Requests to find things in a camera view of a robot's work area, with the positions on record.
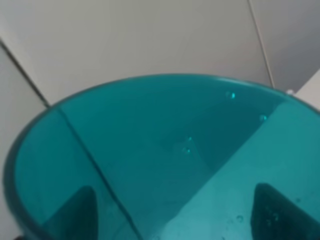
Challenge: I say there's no teal transparent plastic cup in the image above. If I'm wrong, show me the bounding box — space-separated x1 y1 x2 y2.
3 74 320 240

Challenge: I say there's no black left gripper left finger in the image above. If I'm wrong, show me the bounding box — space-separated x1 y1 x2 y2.
43 186 98 240

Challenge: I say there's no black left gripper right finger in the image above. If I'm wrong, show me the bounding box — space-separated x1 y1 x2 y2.
250 183 320 240

